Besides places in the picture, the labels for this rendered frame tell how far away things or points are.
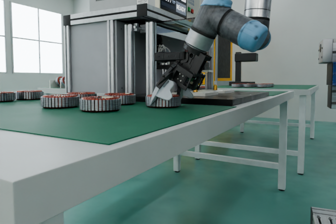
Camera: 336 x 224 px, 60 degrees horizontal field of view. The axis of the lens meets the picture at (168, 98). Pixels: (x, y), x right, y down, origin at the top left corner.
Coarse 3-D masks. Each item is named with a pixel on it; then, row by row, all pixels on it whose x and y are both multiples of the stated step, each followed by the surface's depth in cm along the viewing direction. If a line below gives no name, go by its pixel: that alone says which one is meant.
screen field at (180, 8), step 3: (177, 3) 134; (180, 3) 137; (177, 6) 134; (180, 6) 137; (183, 6) 139; (177, 9) 134; (180, 9) 137; (183, 9) 140; (180, 12) 137; (183, 12) 140
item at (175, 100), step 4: (148, 96) 89; (172, 96) 88; (176, 96) 89; (180, 96) 91; (148, 100) 89; (156, 100) 86; (160, 100) 86; (164, 100) 86; (168, 100) 87; (172, 100) 87; (176, 100) 88; (180, 100) 91; (148, 104) 89; (152, 104) 87; (156, 104) 87; (160, 104) 86; (164, 104) 86; (168, 104) 87; (172, 104) 87; (176, 104) 88; (180, 104) 91
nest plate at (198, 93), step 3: (171, 93) 120; (174, 93) 120; (192, 93) 116; (195, 93) 115; (198, 93) 114; (201, 93) 114; (204, 93) 113; (207, 93) 115; (210, 93) 118; (213, 93) 121; (216, 93) 124
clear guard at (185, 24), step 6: (186, 18) 109; (192, 18) 108; (156, 24) 120; (162, 24) 120; (168, 24) 120; (174, 24) 120; (180, 24) 120; (186, 24) 120; (174, 30) 135; (180, 30) 135; (186, 30) 135
